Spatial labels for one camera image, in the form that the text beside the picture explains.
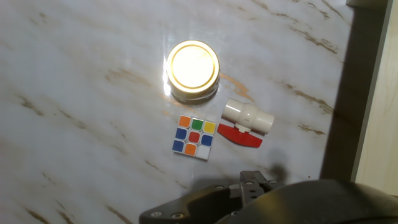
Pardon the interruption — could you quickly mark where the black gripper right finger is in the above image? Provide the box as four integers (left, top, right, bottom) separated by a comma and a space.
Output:
238, 170, 285, 207

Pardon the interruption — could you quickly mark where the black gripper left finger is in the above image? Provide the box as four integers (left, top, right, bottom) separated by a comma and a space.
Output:
139, 183, 243, 224

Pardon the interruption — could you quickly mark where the small red object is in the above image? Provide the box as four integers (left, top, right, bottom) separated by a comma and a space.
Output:
216, 123, 264, 149

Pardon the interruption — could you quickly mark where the multicoloured Rubik's cube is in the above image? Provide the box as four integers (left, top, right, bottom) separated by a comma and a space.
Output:
171, 114, 217, 161

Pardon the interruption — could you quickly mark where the glass jar gold lid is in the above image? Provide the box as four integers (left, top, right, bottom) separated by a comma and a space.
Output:
165, 39, 221, 102

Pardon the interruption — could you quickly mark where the cream wooden shelf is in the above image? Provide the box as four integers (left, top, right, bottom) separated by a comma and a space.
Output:
320, 0, 398, 197

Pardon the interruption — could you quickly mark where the marble patterned mat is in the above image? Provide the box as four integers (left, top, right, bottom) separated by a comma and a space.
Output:
0, 0, 355, 224

